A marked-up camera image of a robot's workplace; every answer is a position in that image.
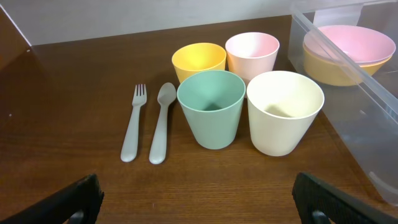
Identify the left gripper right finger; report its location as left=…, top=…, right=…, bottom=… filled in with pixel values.
left=292, top=172, right=397, bottom=224

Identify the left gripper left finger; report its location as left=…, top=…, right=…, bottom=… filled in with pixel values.
left=1, top=174, right=104, bottom=223

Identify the cream plastic cup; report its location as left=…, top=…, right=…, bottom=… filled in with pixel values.
left=246, top=71, right=325, bottom=157

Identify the yellow plastic bowl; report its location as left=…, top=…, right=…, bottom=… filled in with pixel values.
left=302, top=43, right=393, bottom=87

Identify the green plastic cup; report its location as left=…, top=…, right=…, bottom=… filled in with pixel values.
left=177, top=70, right=246, bottom=150

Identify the pink plastic bowl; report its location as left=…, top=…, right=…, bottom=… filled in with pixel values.
left=303, top=25, right=396, bottom=65

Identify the pink plastic cup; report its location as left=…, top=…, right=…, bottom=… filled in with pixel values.
left=225, top=32, right=280, bottom=85

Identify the yellow plastic cup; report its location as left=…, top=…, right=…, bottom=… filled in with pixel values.
left=172, top=42, right=227, bottom=83

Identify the clear plastic storage container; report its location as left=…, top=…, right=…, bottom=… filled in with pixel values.
left=288, top=1, right=397, bottom=206

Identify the grey plastic fork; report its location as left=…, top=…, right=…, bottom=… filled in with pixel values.
left=121, top=84, right=147, bottom=162

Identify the grey plastic spoon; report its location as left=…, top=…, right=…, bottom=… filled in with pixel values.
left=149, top=82, right=177, bottom=164

